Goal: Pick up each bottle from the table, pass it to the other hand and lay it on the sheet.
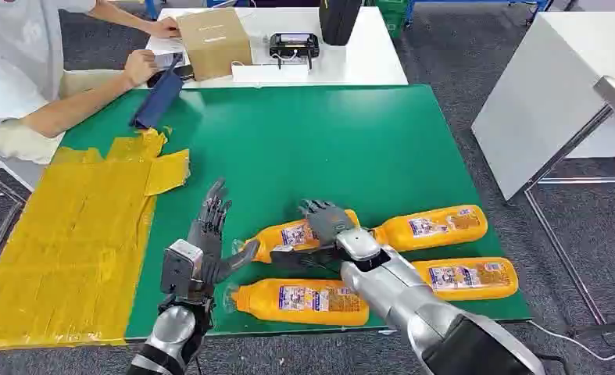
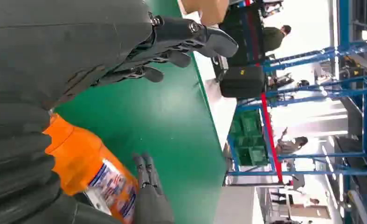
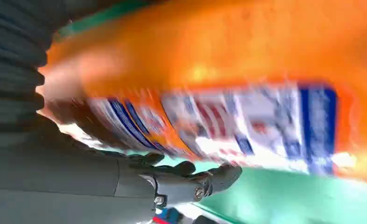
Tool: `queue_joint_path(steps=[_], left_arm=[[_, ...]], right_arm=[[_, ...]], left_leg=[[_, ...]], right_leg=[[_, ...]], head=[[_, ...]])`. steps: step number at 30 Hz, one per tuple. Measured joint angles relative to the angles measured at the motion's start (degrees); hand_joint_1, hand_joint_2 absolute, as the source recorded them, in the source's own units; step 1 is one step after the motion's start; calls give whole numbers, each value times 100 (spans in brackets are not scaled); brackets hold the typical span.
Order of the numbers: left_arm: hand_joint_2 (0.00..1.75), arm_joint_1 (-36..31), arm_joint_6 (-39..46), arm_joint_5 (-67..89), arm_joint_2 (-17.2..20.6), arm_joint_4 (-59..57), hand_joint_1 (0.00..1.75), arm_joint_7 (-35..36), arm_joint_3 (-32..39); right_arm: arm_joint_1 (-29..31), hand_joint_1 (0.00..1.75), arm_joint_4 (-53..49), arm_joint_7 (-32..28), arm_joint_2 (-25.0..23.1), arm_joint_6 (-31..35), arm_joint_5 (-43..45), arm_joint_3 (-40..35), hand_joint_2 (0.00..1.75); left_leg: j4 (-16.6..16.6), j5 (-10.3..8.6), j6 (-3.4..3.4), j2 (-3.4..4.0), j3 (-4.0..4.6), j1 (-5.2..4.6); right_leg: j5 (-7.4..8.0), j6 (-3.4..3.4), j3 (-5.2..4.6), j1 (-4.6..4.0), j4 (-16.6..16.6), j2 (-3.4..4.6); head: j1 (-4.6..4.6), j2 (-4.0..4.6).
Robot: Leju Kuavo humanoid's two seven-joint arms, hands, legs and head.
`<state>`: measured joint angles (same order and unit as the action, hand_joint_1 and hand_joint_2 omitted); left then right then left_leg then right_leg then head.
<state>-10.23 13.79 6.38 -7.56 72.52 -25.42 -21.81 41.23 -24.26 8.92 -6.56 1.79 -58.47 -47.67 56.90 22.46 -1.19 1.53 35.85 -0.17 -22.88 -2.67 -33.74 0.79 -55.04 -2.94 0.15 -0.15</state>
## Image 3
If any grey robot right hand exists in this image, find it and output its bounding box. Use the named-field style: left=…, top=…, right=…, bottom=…
left=0, top=115, right=243, bottom=224

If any green table mat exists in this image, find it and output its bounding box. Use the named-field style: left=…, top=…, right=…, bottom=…
left=55, top=0, right=367, bottom=224

